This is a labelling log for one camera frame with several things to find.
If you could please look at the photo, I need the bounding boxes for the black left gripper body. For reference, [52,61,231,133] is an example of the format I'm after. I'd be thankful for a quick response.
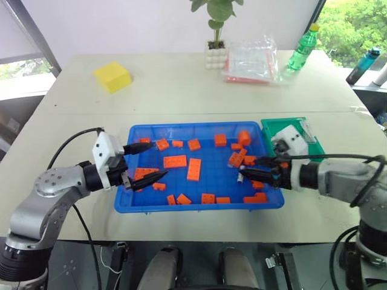
[105,154,132,192]

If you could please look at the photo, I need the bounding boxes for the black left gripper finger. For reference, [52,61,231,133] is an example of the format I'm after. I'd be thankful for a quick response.
[126,170,170,192]
[122,142,156,156]

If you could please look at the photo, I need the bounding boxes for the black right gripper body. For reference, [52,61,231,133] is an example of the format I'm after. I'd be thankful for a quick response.
[272,157,292,190]

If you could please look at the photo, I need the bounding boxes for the green plastic bin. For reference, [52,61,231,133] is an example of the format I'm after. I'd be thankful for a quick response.
[260,117,327,163]

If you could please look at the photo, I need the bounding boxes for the blue plastic bin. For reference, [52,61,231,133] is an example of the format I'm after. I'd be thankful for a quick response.
[114,121,286,214]

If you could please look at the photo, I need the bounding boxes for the long orange block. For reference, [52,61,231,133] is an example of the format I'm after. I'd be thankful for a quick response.
[134,167,160,182]
[163,155,187,169]
[186,158,203,182]
[243,192,268,204]

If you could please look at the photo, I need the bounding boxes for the orange cube block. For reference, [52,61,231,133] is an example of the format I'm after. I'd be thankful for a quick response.
[237,130,252,146]

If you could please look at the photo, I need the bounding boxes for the clear plastic packet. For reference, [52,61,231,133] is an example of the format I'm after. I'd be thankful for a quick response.
[298,119,318,144]

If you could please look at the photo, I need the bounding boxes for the yellow foam block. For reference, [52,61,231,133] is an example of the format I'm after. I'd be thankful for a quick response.
[93,61,133,94]

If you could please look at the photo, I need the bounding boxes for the black table clamp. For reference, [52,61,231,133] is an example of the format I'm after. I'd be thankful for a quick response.
[265,253,287,269]

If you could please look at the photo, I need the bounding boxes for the dark grey rounded shape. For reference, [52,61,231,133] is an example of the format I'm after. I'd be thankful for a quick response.
[218,246,261,290]
[135,246,184,290]

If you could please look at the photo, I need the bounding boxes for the clear plastic bag pile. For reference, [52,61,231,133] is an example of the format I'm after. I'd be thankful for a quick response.
[223,34,288,88]

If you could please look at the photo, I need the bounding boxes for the green plastic bottle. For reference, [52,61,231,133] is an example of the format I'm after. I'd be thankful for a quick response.
[286,23,321,72]

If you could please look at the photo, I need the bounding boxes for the white bubble plant pot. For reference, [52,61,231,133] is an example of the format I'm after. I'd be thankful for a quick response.
[205,40,228,70]

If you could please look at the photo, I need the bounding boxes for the blue water bottle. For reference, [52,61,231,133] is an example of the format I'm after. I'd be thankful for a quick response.
[345,47,381,85]

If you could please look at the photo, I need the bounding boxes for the green leafy plant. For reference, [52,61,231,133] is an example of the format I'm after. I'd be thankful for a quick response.
[189,0,244,49]

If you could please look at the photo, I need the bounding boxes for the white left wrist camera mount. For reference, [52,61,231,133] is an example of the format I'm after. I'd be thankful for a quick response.
[91,131,124,190]

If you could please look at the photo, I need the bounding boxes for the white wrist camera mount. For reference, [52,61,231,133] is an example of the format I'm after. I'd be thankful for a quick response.
[271,124,310,192]
[91,131,124,190]

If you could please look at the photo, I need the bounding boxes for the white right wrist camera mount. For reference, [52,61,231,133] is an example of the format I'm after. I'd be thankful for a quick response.
[271,124,310,192]

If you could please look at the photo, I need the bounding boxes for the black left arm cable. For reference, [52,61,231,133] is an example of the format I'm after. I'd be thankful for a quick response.
[47,127,105,170]

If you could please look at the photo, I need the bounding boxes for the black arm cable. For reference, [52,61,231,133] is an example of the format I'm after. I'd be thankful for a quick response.
[284,153,387,208]
[47,127,105,170]

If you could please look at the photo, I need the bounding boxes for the black cable under table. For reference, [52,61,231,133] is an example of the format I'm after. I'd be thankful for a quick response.
[71,204,102,290]
[330,226,360,290]

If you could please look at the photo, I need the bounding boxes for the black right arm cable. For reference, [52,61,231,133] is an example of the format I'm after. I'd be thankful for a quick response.
[284,153,387,208]

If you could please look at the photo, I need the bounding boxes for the black bracket under table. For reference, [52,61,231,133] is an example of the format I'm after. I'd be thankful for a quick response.
[113,241,129,272]

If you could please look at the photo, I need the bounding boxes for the dark window frame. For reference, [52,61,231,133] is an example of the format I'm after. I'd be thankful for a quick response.
[0,0,63,80]

